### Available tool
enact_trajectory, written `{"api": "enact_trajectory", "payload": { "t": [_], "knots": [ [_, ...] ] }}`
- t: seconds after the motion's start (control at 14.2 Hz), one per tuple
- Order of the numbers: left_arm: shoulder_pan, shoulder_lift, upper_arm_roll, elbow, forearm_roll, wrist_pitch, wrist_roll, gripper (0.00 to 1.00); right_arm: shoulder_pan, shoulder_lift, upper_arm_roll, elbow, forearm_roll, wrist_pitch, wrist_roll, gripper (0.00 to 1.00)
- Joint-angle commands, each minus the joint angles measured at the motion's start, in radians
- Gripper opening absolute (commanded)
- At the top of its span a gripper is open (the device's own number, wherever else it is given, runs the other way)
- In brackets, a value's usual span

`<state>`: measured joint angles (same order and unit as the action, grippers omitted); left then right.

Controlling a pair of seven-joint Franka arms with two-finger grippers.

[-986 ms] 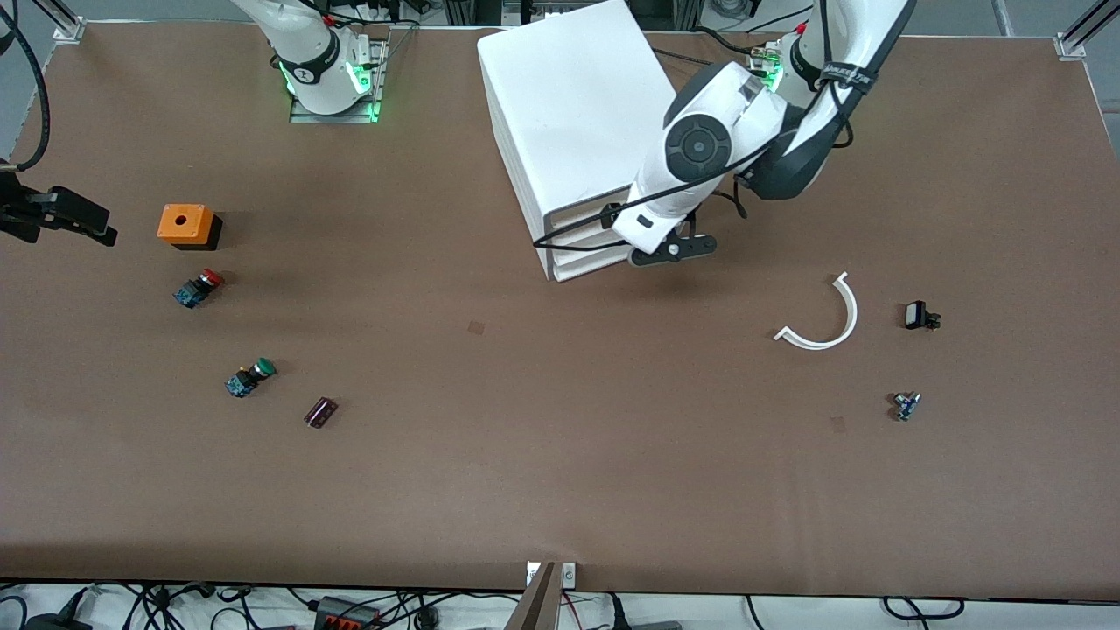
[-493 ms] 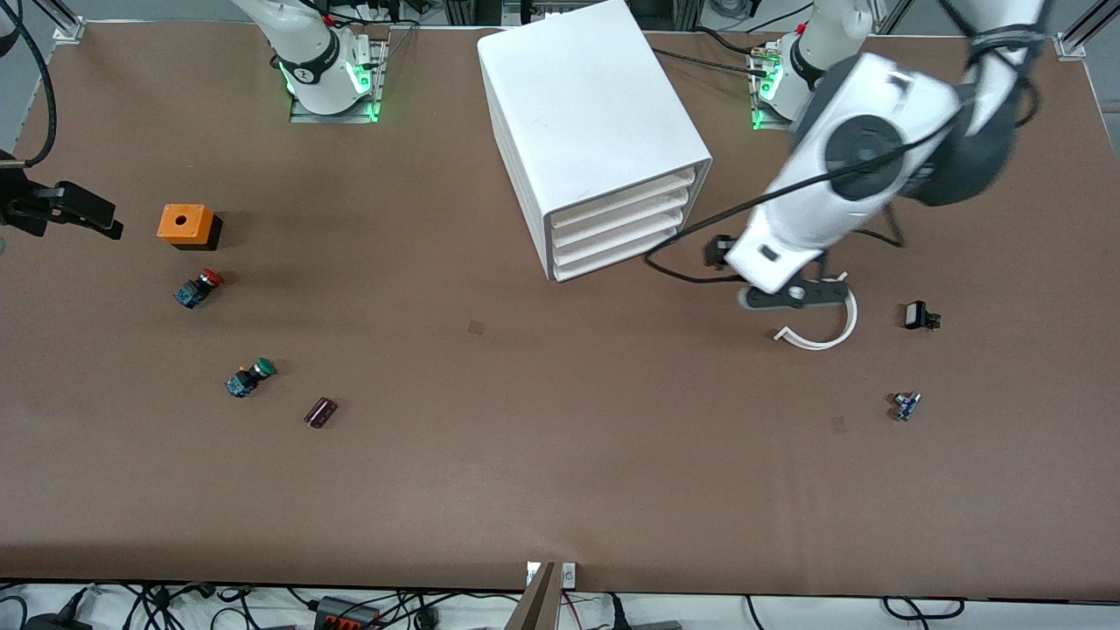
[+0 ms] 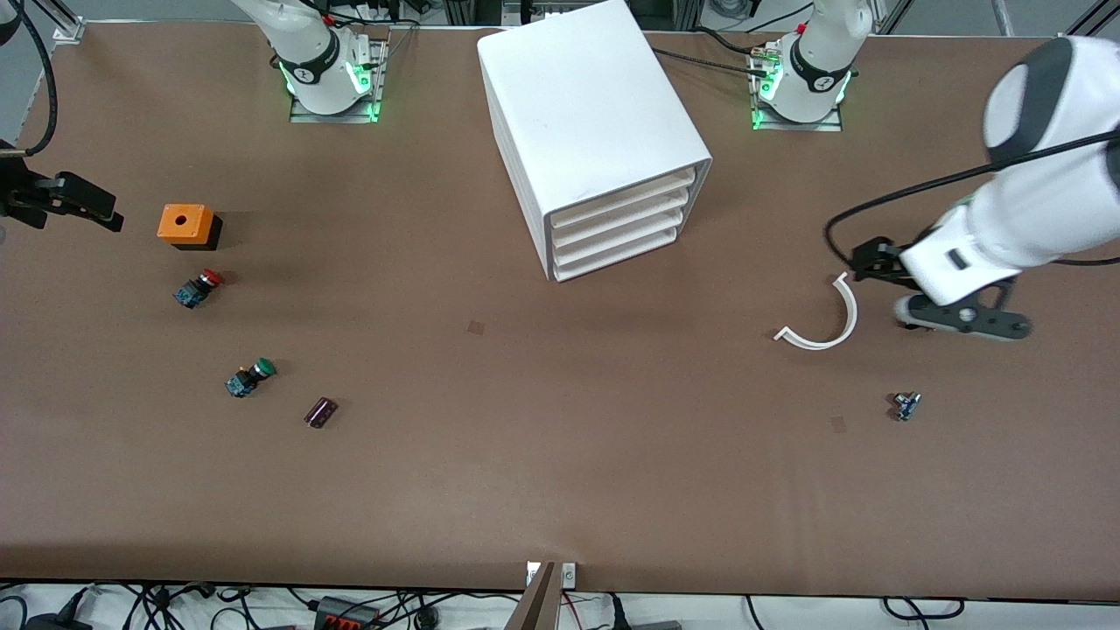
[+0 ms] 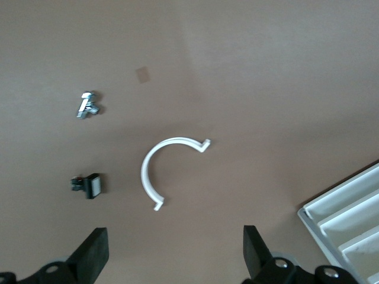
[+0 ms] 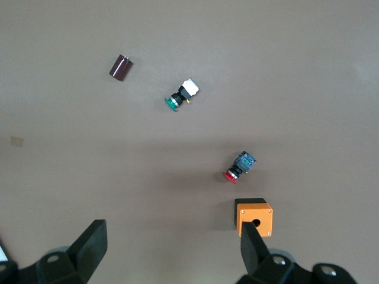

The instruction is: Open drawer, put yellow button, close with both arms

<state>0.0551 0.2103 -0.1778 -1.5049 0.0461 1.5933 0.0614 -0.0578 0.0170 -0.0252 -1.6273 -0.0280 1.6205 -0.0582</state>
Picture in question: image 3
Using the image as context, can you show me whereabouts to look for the brown wooden post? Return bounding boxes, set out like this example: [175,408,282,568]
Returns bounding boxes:
[506,562,561,630]

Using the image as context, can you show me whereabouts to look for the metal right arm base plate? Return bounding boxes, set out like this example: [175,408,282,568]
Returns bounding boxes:
[289,39,390,123]

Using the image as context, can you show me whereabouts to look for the black red power strip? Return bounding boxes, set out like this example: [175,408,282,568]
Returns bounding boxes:
[315,597,382,630]

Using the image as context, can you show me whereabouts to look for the white curved plastic strip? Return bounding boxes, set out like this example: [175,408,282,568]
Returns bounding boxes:
[774,272,859,351]

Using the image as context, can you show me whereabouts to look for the green push button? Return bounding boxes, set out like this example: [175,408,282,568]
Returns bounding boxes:
[226,357,277,399]

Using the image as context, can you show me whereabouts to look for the aluminium frame profile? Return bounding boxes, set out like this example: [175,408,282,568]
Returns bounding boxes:
[35,0,86,43]

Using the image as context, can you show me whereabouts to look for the red push button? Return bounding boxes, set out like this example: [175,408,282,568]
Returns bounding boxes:
[172,269,224,309]

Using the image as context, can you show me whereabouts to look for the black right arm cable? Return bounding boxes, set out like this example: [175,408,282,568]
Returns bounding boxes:
[0,0,59,155]

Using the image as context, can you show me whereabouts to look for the black cable on table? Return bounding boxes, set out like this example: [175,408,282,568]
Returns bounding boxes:
[652,26,775,80]

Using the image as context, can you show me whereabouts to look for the black looped cable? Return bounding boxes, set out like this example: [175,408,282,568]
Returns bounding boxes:
[882,597,966,620]

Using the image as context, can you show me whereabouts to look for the orange button box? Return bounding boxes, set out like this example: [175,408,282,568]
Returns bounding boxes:
[157,204,223,251]

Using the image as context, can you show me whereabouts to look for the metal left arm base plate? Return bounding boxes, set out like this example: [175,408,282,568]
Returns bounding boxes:
[751,52,844,133]

